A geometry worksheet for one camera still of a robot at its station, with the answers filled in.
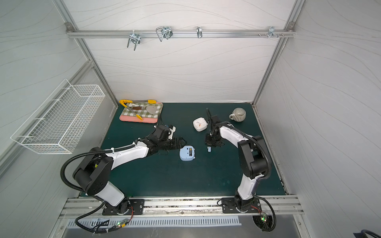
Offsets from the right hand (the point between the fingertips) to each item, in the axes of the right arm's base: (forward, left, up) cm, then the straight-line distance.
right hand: (209, 143), depth 93 cm
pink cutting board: (+20, +56, -2) cm, 59 cm away
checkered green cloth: (+29, +51, -1) cm, 59 cm away
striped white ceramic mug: (+23, -22, +3) cm, 32 cm away
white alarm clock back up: (+16, +6, -1) cm, 17 cm away
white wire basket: (-10, +72, +30) cm, 79 cm away
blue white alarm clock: (-7, +14, -1) cm, 15 cm away
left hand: (-4, +16, +6) cm, 17 cm away
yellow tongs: (+35, +69, +1) cm, 78 cm away
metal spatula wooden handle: (+30, +45, -1) cm, 54 cm away
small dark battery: (-6, +11, 0) cm, 13 cm away
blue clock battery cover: (-4, 0, 0) cm, 4 cm away
